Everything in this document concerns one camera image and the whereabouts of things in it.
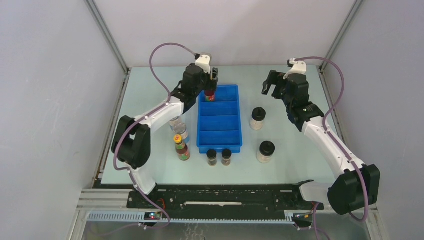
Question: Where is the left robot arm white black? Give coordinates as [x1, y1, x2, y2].
[111, 63, 219, 208]

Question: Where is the white spice jar black lid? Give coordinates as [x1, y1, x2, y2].
[256, 140, 276, 164]
[249, 107, 266, 131]

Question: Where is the blue compartment tray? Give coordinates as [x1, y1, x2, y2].
[196, 84, 243, 154]

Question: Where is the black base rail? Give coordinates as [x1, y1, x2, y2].
[126, 183, 314, 221]

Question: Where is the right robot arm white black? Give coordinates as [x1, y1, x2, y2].
[262, 70, 381, 215]

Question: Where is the white spice jar black lid near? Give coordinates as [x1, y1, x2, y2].
[256, 140, 276, 164]

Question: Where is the red sauce bottle yellow cap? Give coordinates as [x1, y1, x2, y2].
[173, 134, 191, 161]

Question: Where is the aluminium frame front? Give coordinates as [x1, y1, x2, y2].
[76, 188, 379, 225]

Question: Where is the white spice jar black lid far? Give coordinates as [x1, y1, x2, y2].
[249, 107, 266, 131]

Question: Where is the small pepper jar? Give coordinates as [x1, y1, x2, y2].
[221, 148, 232, 166]
[206, 149, 217, 167]

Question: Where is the clear jar silver lid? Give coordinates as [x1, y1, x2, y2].
[169, 116, 183, 131]
[173, 124, 190, 144]

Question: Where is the small pepper jar right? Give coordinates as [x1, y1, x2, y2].
[221, 148, 232, 166]

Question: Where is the small pepper jar left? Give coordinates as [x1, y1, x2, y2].
[206, 149, 217, 167]

